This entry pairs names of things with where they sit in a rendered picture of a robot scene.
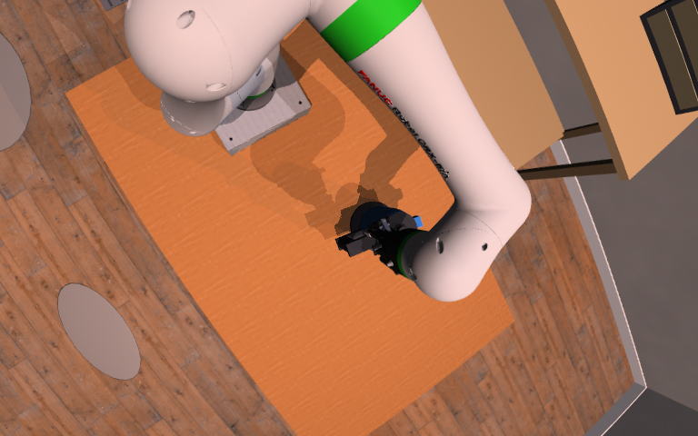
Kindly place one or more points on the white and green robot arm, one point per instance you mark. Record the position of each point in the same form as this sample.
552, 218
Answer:
202, 50

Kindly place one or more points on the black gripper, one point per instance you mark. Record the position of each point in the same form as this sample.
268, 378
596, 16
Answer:
375, 230

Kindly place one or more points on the dark grey round disc with centre stud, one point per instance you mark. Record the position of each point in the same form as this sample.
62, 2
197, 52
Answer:
359, 211

